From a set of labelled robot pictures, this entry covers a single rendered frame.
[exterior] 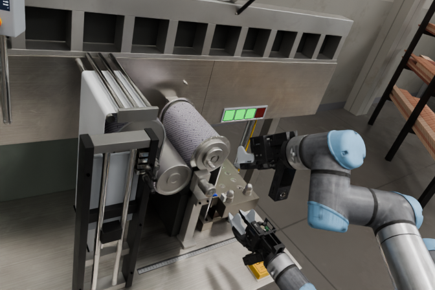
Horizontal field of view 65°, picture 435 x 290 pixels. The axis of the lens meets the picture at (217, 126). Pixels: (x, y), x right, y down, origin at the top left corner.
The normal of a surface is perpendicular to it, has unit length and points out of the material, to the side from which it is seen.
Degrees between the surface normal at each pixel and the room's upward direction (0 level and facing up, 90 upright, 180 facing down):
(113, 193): 90
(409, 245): 27
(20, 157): 90
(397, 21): 90
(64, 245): 0
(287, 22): 90
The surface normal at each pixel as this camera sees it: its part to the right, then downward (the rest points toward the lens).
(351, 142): 0.55, -0.12
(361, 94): -0.80, 0.11
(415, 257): -0.18, -0.73
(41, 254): 0.24, -0.84
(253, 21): 0.50, 0.54
